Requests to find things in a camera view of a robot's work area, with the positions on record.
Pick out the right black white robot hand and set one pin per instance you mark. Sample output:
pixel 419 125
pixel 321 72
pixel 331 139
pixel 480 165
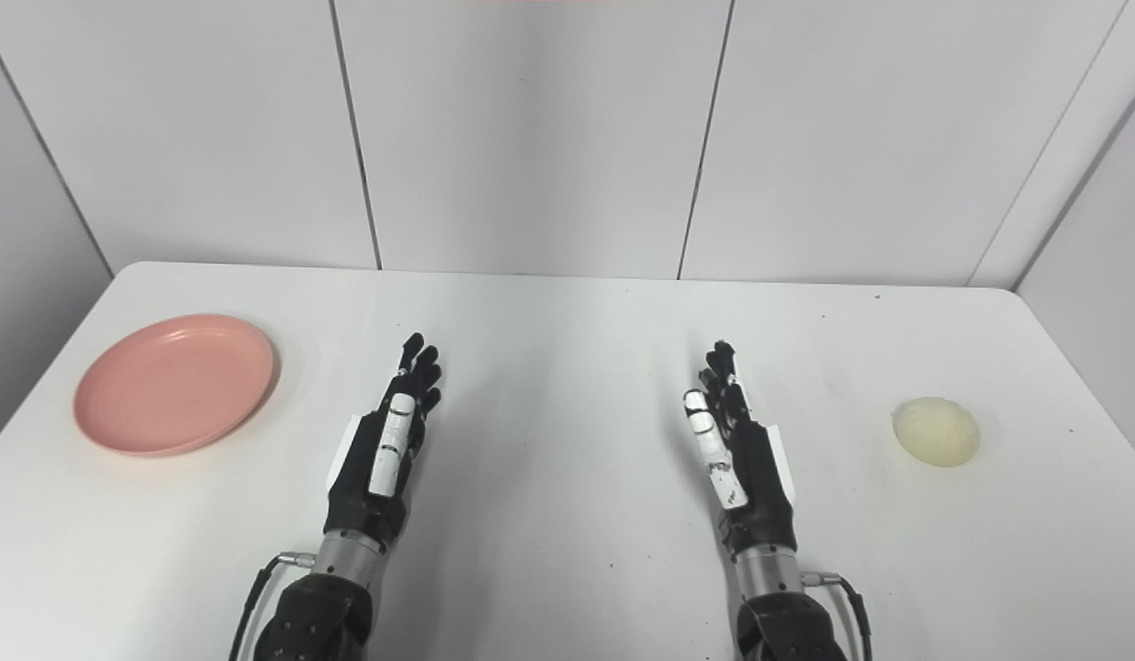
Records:
pixel 760 477

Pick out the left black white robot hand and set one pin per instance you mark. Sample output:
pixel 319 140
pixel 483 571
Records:
pixel 361 496

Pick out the white steamed bun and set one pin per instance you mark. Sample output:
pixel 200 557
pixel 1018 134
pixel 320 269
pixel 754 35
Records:
pixel 936 431

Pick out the pink round plate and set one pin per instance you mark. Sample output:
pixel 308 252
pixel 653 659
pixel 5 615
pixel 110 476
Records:
pixel 173 386

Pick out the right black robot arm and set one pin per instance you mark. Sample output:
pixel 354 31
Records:
pixel 788 626

